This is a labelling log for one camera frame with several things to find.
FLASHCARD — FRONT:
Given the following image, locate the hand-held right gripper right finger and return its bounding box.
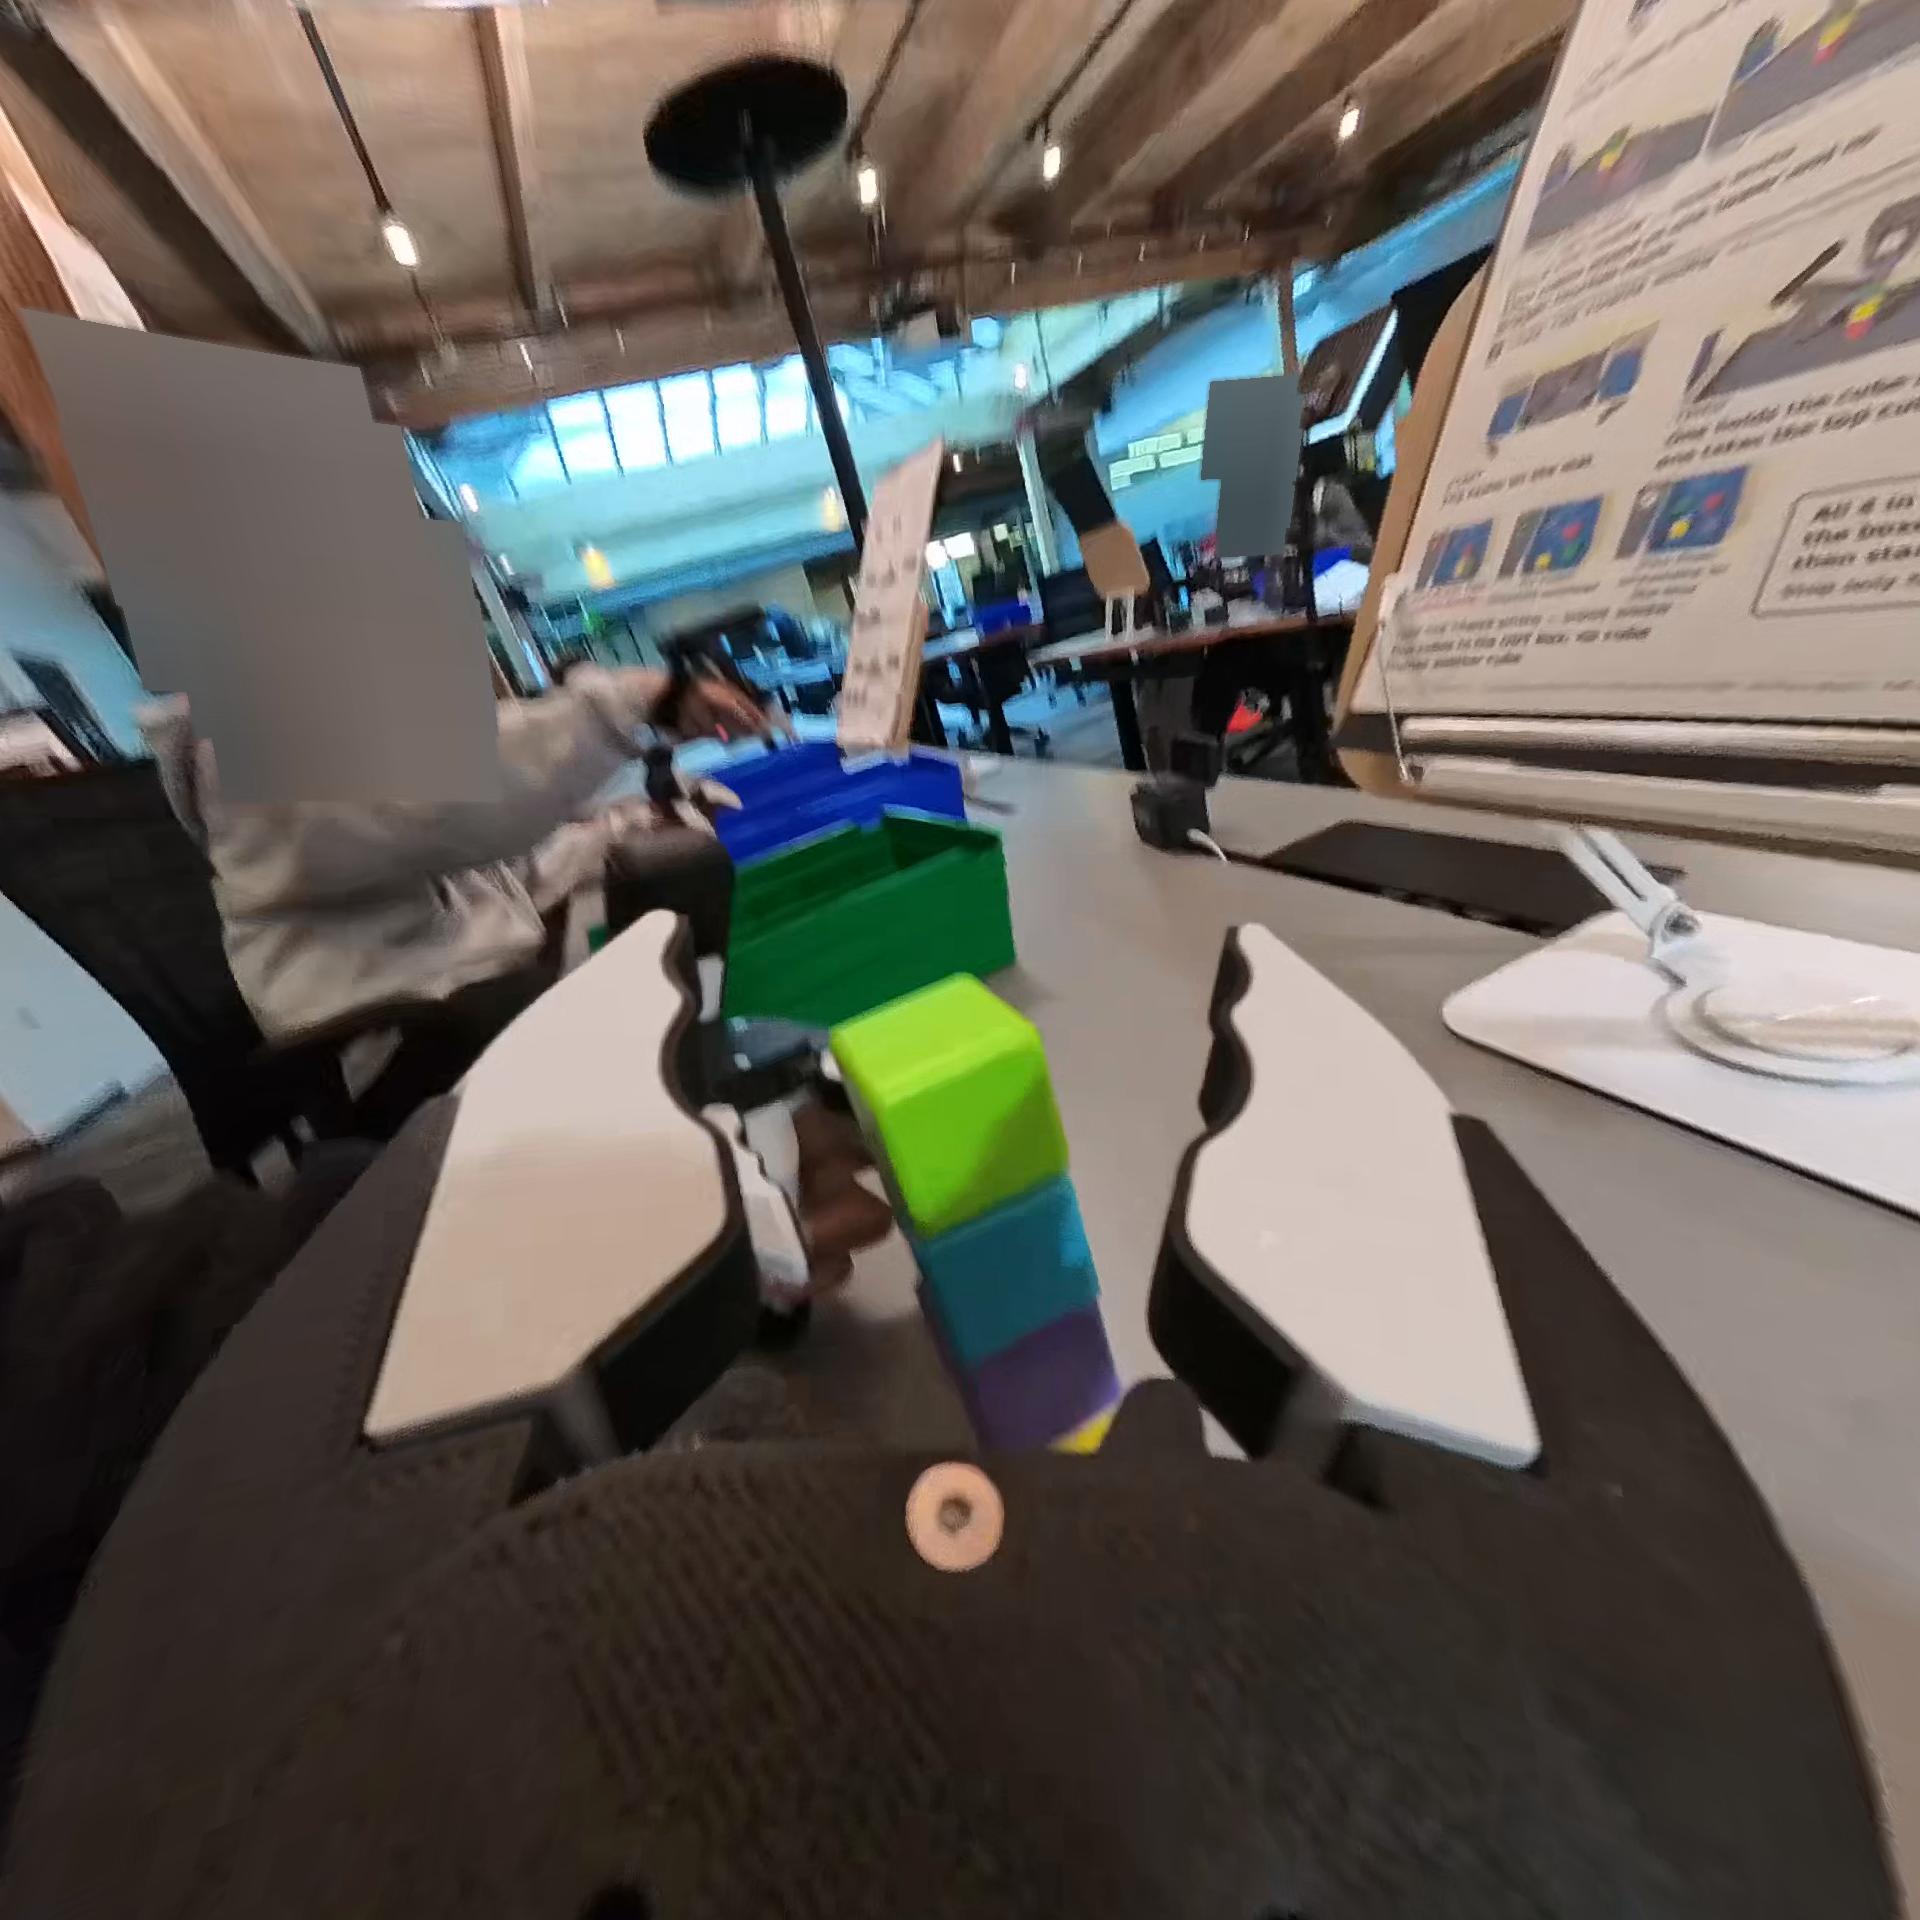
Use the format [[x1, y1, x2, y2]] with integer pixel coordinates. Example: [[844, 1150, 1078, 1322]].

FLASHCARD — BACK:
[[1150, 922, 1545, 1480]]

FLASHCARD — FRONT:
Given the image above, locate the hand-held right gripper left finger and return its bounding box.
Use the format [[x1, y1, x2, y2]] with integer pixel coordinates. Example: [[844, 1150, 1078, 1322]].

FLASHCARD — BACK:
[[364, 907, 760, 1502]]

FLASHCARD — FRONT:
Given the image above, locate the green plastic bin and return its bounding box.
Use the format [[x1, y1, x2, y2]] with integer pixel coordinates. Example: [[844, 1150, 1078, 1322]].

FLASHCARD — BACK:
[[591, 814, 1015, 1028]]

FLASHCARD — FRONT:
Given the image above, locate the teal magnetic cube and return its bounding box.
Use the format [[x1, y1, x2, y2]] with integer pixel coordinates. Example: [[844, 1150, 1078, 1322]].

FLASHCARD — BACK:
[[906, 1178, 1103, 1367]]

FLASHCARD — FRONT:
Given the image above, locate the purple magnetic cube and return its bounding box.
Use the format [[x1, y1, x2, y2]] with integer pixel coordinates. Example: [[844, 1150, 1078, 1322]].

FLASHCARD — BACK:
[[960, 1304, 1124, 1453]]

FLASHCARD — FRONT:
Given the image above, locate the lime green magnetic cube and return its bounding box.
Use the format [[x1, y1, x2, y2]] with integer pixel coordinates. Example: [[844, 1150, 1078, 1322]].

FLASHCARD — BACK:
[[829, 972, 1070, 1239]]

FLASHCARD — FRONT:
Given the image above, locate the person's left hand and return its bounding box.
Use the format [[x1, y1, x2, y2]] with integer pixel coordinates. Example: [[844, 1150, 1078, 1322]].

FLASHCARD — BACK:
[[799, 1102, 902, 1298]]

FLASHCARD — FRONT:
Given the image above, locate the blue plastic bin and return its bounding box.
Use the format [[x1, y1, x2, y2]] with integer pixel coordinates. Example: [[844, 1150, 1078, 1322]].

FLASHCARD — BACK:
[[703, 743, 968, 863]]

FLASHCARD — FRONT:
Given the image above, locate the white tablet stand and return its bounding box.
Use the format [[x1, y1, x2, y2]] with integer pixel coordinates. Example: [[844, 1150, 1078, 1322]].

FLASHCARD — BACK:
[[1388, 704, 1920, 1215]]

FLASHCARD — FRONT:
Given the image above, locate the printed instruction board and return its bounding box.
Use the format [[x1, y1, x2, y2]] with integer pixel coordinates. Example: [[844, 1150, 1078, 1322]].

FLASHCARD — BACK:
[[834, 439, 946, 751], [1334, 0, 1920, 797]]

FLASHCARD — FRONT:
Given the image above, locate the small black charger box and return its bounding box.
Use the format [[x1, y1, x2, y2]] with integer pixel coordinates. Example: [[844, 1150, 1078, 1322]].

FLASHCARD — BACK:
[[1128, 736, 1221, 847]]

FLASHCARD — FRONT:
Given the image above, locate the black office chair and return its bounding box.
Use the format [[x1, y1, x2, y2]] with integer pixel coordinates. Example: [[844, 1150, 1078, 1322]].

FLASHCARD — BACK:
[[0, 756, 367, 1187]]

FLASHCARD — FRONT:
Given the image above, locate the wooden background desk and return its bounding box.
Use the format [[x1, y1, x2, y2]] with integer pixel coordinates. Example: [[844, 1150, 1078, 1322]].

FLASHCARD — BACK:
[[1036, 608, 1359, 782]]

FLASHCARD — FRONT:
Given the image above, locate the black ceiling pole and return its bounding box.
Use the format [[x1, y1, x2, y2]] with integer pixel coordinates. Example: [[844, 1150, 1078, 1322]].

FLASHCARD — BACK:
[[642, 56, 874, 552]]

